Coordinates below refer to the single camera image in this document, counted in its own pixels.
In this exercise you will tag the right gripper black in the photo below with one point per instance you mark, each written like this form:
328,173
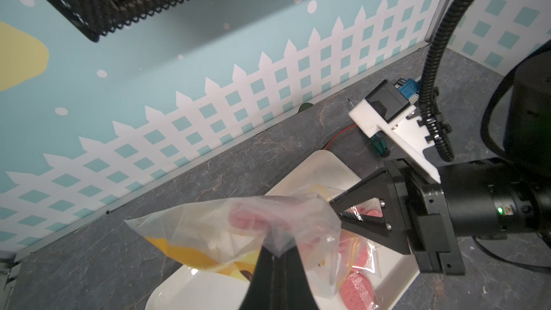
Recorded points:
404,209

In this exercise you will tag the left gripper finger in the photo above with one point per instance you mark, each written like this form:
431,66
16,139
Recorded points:
279,282

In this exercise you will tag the ziploc bag with pink cookies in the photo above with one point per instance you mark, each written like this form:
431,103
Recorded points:
225,236

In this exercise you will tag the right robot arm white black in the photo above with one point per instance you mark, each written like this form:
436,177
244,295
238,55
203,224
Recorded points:
490,199

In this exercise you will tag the pile of pink cookies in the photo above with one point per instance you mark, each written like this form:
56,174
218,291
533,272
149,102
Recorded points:
358,262

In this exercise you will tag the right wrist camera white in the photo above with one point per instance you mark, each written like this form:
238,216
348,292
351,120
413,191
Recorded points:
387,110

